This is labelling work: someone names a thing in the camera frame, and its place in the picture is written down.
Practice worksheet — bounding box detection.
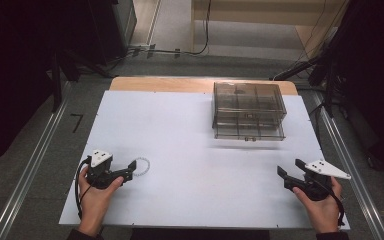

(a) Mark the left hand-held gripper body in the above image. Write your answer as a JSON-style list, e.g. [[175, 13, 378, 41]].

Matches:
[[86, 149, 115, 190]]

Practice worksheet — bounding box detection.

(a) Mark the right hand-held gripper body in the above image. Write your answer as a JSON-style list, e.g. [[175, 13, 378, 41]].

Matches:
[[289, 159, 352, 202]]

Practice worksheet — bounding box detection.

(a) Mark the person's right hand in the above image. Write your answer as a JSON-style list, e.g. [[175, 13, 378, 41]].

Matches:
[[292, 176, 343, 235]]

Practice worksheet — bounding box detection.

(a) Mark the person's left hand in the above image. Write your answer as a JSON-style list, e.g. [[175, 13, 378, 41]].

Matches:
[[77, 165, 125, 236]]

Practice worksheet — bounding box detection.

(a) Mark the white board sheet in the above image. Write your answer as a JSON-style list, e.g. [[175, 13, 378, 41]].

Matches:
[[58, 89, 351, 231]]

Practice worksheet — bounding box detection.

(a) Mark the clear lower drawer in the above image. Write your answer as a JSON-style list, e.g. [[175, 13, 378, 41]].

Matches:
[[213, 125, 286, 142]]

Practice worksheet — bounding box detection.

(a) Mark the clear drawer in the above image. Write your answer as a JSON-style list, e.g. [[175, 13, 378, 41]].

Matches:
[[213, 125, 286, 142], [213, 109, 287, 129]]

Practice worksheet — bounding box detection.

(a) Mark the clear upper drawer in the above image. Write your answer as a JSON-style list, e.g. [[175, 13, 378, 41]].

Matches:
[[213, 109, 287, 129]]

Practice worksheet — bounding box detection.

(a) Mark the clear plastic drawer box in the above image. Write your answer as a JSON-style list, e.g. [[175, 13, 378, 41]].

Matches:
[[211, 81, 288, 142]]

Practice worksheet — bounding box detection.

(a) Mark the wooden table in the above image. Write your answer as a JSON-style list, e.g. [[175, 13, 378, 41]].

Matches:
[[108, 76, 299, 97]]

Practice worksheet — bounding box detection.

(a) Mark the black metal stand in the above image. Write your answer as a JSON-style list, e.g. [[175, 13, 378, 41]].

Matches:
[[48, 46, 113, 113], [272, 49, 339, 118]]

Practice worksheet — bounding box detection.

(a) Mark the dark curtain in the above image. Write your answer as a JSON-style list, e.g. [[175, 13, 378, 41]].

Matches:
[[0, 0, 93, 173], [326, 0, 384, 176]]

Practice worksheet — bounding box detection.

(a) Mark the black cabinet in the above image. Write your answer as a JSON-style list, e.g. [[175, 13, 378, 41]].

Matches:
[[86, 0, 138, 66]]

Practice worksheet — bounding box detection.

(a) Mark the light wooden furniture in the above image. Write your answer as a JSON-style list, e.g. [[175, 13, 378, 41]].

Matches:
[[190, 0, 349, 58]]

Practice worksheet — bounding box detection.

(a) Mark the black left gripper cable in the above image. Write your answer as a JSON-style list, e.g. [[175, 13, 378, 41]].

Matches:
[[74, 157, 96, 220]]

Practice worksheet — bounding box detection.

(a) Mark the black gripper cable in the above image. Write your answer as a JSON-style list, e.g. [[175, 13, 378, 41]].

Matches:
[[74, 157, 96, 220], [316, 181, 346, 228]]

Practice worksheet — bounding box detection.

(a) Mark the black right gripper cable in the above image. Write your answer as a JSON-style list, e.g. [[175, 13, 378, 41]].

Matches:
[[316, 181, 346, 228]]

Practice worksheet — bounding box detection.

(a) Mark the metal floor rail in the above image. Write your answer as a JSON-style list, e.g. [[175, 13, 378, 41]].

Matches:
[[312, 90, 384, 240], [0, 81, 73, 240]]

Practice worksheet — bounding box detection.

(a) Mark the black floor cable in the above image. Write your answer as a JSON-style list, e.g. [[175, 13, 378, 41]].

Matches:
[[108, 0, 213, 69]]

